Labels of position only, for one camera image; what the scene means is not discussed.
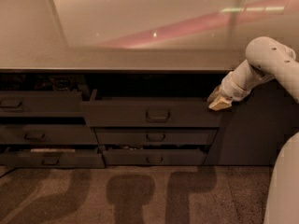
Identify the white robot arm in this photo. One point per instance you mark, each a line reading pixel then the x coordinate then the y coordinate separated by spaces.
pixel 267 59

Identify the grey drawer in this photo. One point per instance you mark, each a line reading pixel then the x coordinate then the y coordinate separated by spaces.
pixel 167 157
pixel 148 112
pixel 40 104
pixel 156 136
pixel 79 158
pixel 44 134

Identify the grey cabinet side panel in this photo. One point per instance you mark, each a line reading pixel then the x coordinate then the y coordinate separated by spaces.
pixel 252 132

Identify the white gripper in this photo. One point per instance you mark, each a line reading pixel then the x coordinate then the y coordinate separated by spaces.
pixel 232 90

